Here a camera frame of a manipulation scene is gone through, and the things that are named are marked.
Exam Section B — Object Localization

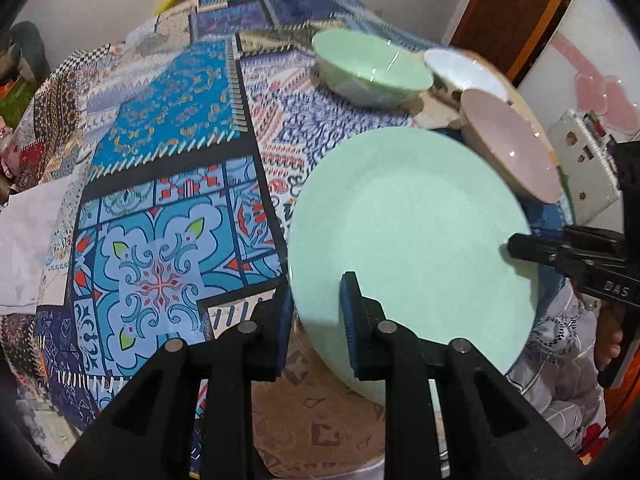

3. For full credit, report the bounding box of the green bowl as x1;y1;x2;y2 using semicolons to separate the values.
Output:
311;29;434;108

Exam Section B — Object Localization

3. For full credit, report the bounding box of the mint green plate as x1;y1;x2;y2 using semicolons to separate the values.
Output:
288;127;538;404

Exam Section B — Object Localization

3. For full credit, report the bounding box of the pink bowl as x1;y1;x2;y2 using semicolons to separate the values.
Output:
460;89;562;204

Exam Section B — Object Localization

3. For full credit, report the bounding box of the grey plush toy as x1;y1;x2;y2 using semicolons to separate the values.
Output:
0;21;50;86

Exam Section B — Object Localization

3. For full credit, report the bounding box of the brown wooden door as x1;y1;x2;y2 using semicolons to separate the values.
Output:
449;0;572;86

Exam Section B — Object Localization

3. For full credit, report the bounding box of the right hand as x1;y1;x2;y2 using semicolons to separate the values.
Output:
593;304;623;370

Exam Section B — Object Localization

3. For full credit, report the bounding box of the white bowl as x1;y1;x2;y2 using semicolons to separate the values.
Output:
423;48;509;107

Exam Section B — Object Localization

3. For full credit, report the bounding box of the white paper sheet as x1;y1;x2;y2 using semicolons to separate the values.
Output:
0;176;72;315

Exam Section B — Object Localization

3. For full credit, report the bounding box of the patchwork patterned tablecloth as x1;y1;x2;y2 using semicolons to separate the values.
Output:
0;0;609;476

